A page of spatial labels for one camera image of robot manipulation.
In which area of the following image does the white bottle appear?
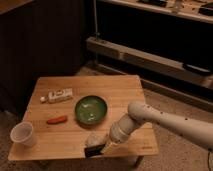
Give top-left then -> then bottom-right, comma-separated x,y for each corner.
40,88 -> 73,103

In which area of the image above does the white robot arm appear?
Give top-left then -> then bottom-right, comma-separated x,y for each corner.
102,101 -> 213,153

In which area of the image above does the green bowl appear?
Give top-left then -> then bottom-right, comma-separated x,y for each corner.
75,95 -> 108,125

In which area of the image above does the metal shelf unit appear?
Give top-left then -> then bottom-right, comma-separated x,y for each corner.
85,0 -> 213,112

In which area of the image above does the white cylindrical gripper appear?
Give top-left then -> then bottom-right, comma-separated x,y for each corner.
101,114 -> 140,153

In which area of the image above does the wooden table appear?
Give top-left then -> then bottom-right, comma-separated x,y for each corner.
7,74 -> 160,169

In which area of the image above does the white plastic cup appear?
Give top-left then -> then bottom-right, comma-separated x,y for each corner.
10,122 -> 37,147

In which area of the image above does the white sponge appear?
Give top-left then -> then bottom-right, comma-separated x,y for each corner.
85,133 -> 107,147

